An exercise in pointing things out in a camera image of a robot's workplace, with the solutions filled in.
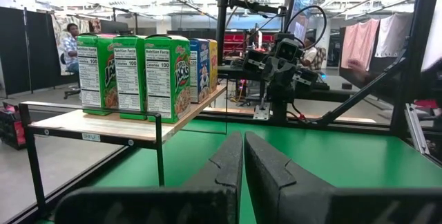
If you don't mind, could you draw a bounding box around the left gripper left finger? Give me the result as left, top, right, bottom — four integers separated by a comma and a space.
54, 131, 244, 224

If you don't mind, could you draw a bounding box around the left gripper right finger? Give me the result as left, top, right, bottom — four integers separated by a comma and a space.
244, 131, 442, 224

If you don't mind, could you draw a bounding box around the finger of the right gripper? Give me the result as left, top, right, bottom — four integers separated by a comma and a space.
267, 70, 278, 93
274, 73, 289, 95

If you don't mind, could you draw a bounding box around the yellow Corn Pops cereal box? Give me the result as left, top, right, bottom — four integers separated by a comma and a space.
208, 39, 220, 94

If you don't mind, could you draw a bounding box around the blue Frosted Flakes cereal box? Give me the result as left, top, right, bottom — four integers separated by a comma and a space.
189, 37, 211, 105

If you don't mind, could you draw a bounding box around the green Apple Jacks cereal box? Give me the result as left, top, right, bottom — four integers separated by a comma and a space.
76, 32, 117, 117
144, 34, 192, 124
112, 35, 148, 121

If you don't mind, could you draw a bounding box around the wooden shelf with black legs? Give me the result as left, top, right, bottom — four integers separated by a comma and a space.
17, 84, 229, 214

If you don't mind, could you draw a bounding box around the red bin rack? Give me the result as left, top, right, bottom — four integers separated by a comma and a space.
223, 32, 259, 55

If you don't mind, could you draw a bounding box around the person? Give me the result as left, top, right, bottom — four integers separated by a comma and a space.
298, 36, 327, 71
60, 22, 82, 75

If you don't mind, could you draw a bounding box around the blue display screen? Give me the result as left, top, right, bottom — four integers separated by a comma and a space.
286, 0, 315, 44

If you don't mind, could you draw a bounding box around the pink hanging cloth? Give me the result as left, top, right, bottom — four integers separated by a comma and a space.
340, 18, 381, 69

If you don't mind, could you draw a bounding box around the white hanging cloth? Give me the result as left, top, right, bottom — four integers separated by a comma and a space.
374, 12, 414, 59

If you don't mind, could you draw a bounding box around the floral patterned cloth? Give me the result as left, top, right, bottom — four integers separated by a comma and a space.
50, 12, 93, 76

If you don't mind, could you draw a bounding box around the black and red case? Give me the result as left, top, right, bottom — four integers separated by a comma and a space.
0, 102, 27, 151

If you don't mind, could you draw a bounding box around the black room divider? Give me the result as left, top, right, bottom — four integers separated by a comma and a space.
0, 6, 81, 97

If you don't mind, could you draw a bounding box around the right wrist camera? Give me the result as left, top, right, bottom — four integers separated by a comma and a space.
276, 38, 302, 62

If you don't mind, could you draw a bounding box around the black camera boom stand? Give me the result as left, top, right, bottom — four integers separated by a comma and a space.
214, 0, 288, 66

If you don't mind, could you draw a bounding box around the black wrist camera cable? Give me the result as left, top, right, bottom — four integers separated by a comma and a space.
283, 5, 328, 50

